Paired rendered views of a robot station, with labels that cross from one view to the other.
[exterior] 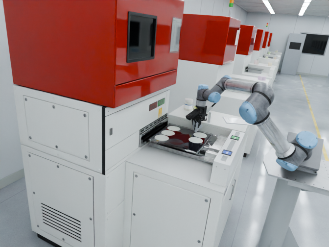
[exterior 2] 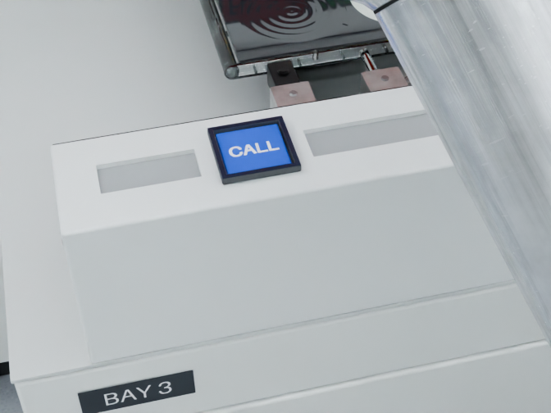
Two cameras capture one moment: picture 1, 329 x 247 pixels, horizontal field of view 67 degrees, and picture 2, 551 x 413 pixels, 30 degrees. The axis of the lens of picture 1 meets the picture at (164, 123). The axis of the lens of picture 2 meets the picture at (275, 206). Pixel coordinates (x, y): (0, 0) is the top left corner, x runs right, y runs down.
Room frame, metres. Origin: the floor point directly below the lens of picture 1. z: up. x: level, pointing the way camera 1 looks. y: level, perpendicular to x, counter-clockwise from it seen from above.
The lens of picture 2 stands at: (1.03, -0.84, 1.44)
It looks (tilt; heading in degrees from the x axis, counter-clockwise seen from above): 44 degrees down; 54
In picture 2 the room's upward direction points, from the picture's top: 1 degrees counter-clockwise
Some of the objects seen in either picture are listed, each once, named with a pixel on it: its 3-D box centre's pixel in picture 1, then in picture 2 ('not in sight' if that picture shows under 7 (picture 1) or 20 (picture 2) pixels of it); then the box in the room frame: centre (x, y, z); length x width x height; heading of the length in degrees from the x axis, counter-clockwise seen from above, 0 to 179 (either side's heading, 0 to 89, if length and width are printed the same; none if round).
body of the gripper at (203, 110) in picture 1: (199, 112); not in sight; (1.78, -0.26, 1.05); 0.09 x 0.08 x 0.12; 127
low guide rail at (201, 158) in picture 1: (182, 153); not in sight; (1.54, -0.14, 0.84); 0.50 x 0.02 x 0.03; 67
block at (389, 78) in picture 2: (215, 149); (393, 109); (1.51, -0.35, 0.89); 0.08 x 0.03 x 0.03; 67
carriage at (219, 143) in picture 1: (217, 149); not in sight; (1.58, -0.38, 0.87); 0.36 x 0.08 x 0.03; 157
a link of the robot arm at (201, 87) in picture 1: (202, 92); not in sight; (1.77, -0.25, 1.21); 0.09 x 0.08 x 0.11; 33
